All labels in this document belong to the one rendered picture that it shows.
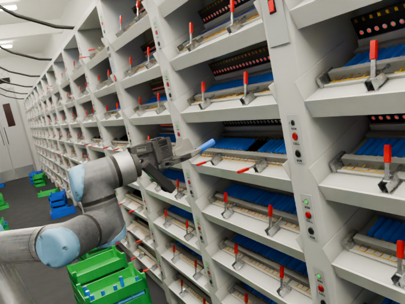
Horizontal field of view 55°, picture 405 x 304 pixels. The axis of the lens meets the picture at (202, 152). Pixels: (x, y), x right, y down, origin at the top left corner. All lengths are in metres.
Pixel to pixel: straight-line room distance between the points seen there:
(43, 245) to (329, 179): 0.67
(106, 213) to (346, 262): 0.60
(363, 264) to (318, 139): 0.30
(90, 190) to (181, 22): 0.81
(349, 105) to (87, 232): 0.65
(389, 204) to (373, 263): 0.19
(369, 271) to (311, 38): 0.54
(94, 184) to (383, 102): 0.68
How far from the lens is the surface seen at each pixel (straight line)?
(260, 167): 1.16
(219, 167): 1.35
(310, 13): 0.90
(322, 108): 0.90
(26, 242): 1.04
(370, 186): 0.89
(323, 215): 0.99
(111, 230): 1.03
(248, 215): 1.37
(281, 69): 0.97
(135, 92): 2.21
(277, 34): 0.96
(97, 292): 2.18
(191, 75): 1.56
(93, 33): 2.93
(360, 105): 0.83
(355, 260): 1.02
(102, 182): 1.03
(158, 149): 1.08
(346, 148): 1.02
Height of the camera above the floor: 1.22
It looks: 9 degrees down
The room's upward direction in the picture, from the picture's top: 12 degrees counter-clockwise
